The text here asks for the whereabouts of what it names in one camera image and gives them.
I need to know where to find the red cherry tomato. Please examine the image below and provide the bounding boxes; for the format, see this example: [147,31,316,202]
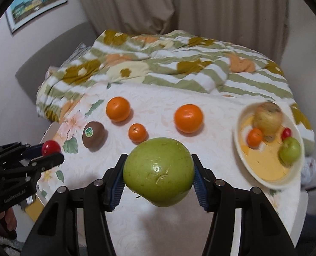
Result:
[281,128,292,141]
[41,140,61,156]

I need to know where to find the green apple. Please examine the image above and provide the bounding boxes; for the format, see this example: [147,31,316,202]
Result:
[123,138,195,207]
[278,137,301,167]

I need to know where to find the brown kiwi with sticker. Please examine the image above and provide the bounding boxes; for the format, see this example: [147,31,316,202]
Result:
[82,121,105,149]

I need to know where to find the small mandarin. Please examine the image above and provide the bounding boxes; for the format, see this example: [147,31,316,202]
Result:
[128,123,147,143]

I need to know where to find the large orange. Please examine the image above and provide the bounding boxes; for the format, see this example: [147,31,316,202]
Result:
[173,104,204,134]
[106,96,131,122]

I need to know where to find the small mandarin edge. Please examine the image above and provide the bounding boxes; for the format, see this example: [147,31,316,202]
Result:
[246,128,263,148]

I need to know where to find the yellow-red apple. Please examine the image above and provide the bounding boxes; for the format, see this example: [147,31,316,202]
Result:
[253,102,283,138]

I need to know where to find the person's left hand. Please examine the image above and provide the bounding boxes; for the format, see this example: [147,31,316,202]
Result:
[0,207,18,232]

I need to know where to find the white floral tablecloth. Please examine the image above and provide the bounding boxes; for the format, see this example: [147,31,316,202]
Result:
[35,81,304,256]

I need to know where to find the cream plate with duck print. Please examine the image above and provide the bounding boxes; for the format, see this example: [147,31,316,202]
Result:
[233,102,305,190]

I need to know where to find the green striped floral duvet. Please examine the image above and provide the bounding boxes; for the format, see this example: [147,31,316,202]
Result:
[36,29,315,155]

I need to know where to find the grey headboard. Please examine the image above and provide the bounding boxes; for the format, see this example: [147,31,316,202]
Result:
[15,22,97,104]

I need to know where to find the beige curtain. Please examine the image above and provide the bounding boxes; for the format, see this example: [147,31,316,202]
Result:
[80,0,288,62]

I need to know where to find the framed building picture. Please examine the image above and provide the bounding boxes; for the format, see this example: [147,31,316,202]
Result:
[5,0,68,33]

